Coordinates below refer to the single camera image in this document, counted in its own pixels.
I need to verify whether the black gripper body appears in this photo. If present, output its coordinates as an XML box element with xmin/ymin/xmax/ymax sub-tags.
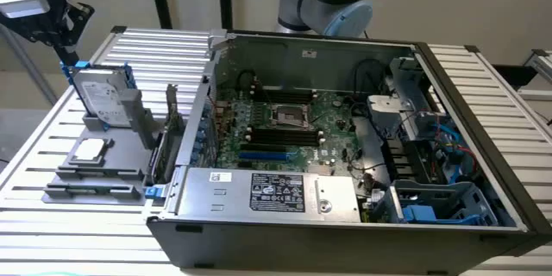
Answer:
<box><xmin>0</xmin><ymin>0</ymin><xmax>74</xmax><ymax>49</ymax></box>

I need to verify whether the hard disk with blue carrier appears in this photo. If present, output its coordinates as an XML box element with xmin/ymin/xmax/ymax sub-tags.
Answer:
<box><xmin>61</xmin><ymin>59</ymin><xmax>138</xmax><ymax>130</ymax></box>

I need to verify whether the blue disk bay latch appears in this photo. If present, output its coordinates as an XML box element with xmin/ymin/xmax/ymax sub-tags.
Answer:
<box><xmin>401</xmin><ymin>204</ymin><xmax>437</xmax><ymax>224</ymax></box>

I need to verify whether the grey disk bay cage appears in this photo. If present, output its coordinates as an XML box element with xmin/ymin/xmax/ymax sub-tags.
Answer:
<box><xmin>389</xmin><ymin>180</ymin><xmax>493</xmax><ymax>226</ymax></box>

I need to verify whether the silver CPU chip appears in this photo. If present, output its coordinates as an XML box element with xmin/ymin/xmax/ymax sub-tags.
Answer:
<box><xmin>69</xmin><ymin>138</ymin><xmax>108</xmax><ymax>162</ymax></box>

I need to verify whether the grey parts rack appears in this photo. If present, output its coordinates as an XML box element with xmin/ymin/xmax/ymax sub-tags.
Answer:
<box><xmin>40</xmin><ymin>90</ymin><xmax>174</xmax><ymax>206</ymax></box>

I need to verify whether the blue case latch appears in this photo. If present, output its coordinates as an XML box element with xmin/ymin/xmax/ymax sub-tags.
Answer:
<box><xmin>145</xmin><ymin>184</ymin><xmax>165</xmax><ymax>200</ymax></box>

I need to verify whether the black RAM slot bank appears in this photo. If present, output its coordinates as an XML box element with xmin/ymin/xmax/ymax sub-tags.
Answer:
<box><xmin>252</xmin><ymin>87</ymin><xmax>318</xmax><ymax>103</ymax></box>
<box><xmin>249</xmin><ymin>126</ymin><xmax>322</xmax><ymax>147</ymax></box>

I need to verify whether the CPU socket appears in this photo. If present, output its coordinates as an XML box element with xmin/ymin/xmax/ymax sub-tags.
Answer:
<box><xmin>266</xmin><ymin>103</ymin><xmax>313</xmax><ymax>124</ymax></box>

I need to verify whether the blue expansion slot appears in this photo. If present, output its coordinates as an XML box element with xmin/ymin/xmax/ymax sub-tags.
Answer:
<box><xmin>238</xmin><ymin>151</ymin><xmax>289</xmax><ymax>162</ymax></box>

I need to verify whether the black expansion slot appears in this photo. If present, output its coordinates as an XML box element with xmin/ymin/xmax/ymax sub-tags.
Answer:
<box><xmin>238</xmin><ymin>160</ymin><xmax>277</xmax><ymax>169</ymax></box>

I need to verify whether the silver power supply unit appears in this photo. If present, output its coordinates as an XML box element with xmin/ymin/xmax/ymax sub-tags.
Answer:
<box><xmin>173</xmin><ymin>167</ymin><xmax>362</xmax><ymax>224</ymax></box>

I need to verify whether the green motherboard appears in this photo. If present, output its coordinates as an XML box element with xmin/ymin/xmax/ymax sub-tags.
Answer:
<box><xmin>209</xmin><ymin>87</ymin><xmax>377</xmax><ymax>187</ymax></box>

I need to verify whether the small chipset heat sink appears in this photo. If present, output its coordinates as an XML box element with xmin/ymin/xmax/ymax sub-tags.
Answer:
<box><xmin>308</xmin><ymin>164</ymin><xmax>338</xmax><ymax>177</ymax></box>

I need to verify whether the black open PC case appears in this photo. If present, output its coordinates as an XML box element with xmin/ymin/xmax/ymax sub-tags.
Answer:
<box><xmin>145</xmin><ymin>28</ymin><xmax>552</xmax><ymax>270</ymax></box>

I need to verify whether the black fan shroud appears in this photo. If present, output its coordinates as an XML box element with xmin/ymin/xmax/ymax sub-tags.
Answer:
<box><xmin>381</xmin><ymin>139</ymin><xmax>437</xmax><ymax>184</ymax></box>

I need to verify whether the graphics card with metal bracket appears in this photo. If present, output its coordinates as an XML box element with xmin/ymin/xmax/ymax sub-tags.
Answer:
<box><xmin>146</xmin><ymin>83</ymin><xmax>184</xmax><ymax>187</ymax></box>

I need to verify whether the black looped wire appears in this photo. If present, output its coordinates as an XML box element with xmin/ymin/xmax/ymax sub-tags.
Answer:
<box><xmin>353</xmin><ymin>58</ymin><xmax>386</xmax><ymax>96</ymax></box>

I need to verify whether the blue disk wire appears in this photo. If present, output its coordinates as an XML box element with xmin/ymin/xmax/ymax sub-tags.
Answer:
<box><xmin>433</xmin><ymin>120</ymin><xmax>469</xmax><ymax>187</ymax></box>

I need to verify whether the red disk wire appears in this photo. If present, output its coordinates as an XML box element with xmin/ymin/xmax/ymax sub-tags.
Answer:
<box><xmin>458</xmin><ymin>145</ymin><xmax>480</xmax><ymax>175</ymax></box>

